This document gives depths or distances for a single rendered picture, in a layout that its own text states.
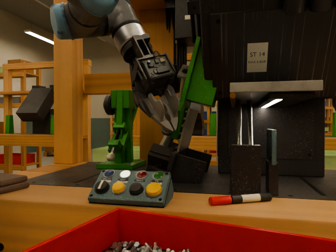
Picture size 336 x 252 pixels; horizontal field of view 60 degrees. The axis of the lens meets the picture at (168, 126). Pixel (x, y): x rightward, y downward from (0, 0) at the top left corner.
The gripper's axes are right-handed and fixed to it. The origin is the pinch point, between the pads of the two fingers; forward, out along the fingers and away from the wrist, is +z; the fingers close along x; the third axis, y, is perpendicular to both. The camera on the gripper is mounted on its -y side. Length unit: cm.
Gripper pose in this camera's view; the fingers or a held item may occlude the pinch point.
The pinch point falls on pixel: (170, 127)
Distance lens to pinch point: 62.0
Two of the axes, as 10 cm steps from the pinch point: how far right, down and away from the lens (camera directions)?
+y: 2.5, -4.5, -8.6
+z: 4.2, 8.5, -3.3
